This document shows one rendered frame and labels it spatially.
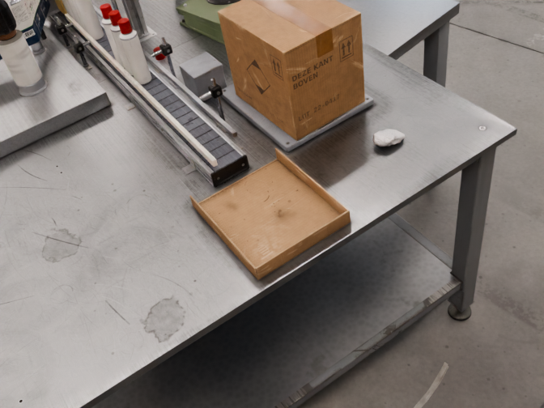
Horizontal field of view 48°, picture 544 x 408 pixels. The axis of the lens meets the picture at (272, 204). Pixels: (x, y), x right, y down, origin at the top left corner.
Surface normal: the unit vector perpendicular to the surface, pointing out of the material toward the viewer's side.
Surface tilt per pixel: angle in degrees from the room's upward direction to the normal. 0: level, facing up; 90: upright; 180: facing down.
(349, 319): 1
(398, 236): 1
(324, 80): 90
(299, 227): 0
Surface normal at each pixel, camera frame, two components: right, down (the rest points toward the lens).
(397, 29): -0.15, -0.70
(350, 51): 0.58, 0.52
